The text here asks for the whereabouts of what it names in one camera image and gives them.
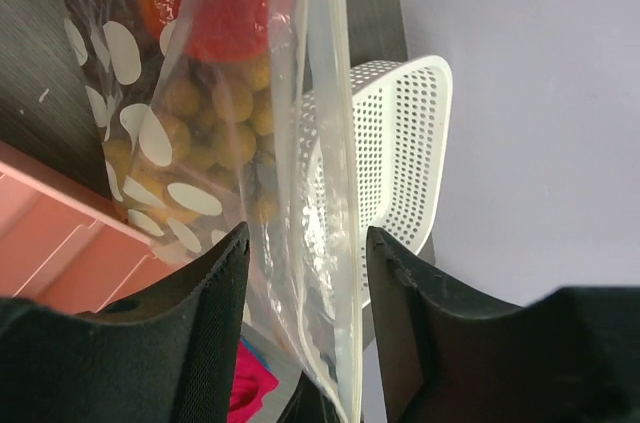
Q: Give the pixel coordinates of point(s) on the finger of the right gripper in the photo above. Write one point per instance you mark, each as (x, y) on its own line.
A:
(308, 405)

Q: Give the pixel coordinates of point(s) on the clear polka dot zip bag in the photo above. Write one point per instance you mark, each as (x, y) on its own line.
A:
(305, 301)

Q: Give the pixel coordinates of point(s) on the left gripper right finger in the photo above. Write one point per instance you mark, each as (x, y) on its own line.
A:
(451, 353)

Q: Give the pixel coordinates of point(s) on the white perforated plastic basket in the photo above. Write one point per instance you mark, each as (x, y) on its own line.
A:
(401, 117)

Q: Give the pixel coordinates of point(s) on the red folded shirt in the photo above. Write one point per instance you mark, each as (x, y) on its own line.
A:
(251, 384)

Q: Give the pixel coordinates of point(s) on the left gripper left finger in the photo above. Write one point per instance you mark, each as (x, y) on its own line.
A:
(166, 353)

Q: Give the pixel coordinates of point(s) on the pink divided organizer tray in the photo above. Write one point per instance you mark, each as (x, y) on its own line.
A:
(63, 246)

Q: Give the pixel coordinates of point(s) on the fake yellow grape bunch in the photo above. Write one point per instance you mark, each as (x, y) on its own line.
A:
(219, 121)

